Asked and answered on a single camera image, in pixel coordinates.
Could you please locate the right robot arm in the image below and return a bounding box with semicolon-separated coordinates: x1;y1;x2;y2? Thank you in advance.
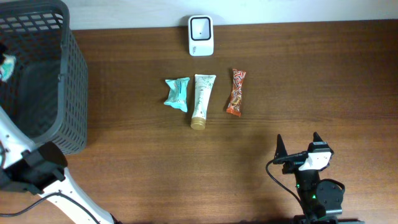
266;133;362;224

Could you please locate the teal Kleenex tissue pack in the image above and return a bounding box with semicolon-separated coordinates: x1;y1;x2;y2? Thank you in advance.
1;54;16;82

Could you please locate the white tube with gold cap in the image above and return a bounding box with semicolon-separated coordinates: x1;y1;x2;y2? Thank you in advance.
190;74;216;131

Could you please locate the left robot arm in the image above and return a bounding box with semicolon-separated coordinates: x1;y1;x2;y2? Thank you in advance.
1;110;120;224

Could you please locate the white barcode scanner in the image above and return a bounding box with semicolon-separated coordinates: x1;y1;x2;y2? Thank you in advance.
188;15;214;57

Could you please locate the red chocolate bar wrapper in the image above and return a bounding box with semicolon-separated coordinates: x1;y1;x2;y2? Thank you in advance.
226;68;246;116

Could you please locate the teal snack packet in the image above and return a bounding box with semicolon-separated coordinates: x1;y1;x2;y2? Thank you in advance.
164;77;190;113

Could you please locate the dark grey plastic basket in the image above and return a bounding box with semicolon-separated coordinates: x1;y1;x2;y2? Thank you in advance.
1;1;88;154

